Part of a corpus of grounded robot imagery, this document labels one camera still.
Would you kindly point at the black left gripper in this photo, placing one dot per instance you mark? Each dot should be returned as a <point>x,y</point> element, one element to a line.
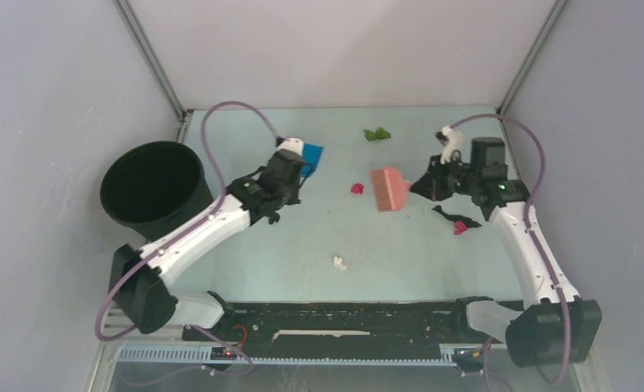
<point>295,198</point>

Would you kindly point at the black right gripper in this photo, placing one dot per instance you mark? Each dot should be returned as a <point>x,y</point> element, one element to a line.
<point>430,184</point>

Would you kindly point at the pink hand brush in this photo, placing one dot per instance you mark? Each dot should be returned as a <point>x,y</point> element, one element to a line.
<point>390,189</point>

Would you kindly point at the blue dustpan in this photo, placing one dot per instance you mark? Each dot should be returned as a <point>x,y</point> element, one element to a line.
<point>312,155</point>

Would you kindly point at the pink paper scrap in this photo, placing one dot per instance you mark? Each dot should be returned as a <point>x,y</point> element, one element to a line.
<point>357,189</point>
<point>460,228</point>

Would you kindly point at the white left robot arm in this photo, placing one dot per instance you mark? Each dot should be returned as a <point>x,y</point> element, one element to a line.
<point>140,279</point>

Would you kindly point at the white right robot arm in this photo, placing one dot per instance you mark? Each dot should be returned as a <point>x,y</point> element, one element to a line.
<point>556,325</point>

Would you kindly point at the black paper scrap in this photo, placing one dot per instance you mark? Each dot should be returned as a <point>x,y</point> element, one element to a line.
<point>455,218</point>

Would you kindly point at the green paper scrap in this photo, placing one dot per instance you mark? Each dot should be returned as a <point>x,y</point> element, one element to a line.
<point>377,134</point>

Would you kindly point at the white paper scrap lower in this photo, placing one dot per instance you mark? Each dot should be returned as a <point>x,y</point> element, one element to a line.
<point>340,263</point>

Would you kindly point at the black plastic bin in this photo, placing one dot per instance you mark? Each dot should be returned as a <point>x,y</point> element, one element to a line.
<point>155,188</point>

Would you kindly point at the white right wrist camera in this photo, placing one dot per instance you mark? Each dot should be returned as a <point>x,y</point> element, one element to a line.
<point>451,140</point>

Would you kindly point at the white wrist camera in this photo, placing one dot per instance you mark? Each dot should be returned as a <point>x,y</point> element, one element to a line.
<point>451,140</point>
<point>295,145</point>

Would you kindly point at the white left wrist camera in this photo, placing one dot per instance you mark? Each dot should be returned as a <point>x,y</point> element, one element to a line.
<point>295,145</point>

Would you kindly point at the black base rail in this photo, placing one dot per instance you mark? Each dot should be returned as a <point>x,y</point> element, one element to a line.
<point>347,331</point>

